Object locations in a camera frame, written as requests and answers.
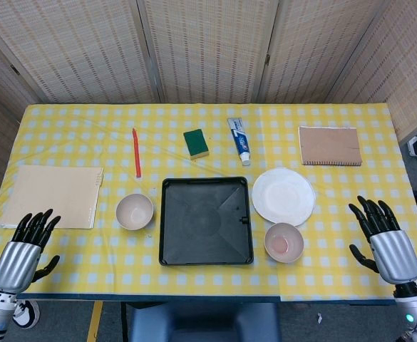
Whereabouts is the blue white toothpaste tube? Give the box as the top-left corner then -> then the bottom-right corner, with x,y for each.
227,117 -> 252,167

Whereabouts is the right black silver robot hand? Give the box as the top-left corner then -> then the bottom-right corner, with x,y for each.
348,195 -> 417,286

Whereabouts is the red pen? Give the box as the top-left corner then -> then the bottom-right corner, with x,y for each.
132,128 -> 143,179

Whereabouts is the green yellow sponge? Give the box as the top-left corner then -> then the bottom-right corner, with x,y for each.
182,130 -> 210,160

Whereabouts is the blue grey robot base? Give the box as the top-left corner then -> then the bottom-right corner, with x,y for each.
128,302 -> 280,342

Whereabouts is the black square plastic tray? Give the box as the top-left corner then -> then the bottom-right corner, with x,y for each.
158,177 -> 254,266

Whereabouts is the white paper plate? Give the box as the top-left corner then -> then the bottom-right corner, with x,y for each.
252,167 -> 316,227

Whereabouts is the beige file folder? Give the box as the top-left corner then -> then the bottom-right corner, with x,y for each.
0,165 -> 105,230

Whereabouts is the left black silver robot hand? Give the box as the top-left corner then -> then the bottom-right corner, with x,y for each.
0,209 -> 62,295

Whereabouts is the black white sneaker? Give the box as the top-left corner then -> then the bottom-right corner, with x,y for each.
12,299 -> 40,329

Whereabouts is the brown spiral notebook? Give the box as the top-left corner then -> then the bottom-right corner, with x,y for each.
298,125 -> 364,167

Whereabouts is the beige bowl with pink stain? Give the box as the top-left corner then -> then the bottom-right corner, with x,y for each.
264,222 -> 304,264

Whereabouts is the yellow white checked tablecloth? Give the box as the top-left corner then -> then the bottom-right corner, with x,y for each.
0,103 -> 417,302

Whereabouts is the woven folding screen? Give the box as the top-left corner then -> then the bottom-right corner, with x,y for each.
0,0 -> 417,195

